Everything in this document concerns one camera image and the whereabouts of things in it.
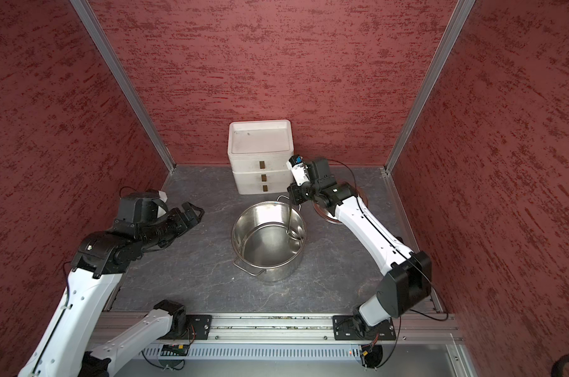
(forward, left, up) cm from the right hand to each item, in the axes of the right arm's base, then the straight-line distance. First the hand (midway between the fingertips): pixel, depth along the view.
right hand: (288, 193), depth 79 cm
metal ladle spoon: (-6, 0, -17) cm, 18 cm away
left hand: (-14, +28, +4) cm, 32 cm away
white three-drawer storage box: (+24, +12, -2) cm, 27 cm away
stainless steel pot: (-5, +9, -24) cm, 26 cm away
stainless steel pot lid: (+7, -17, -26) cm, 32 cm away
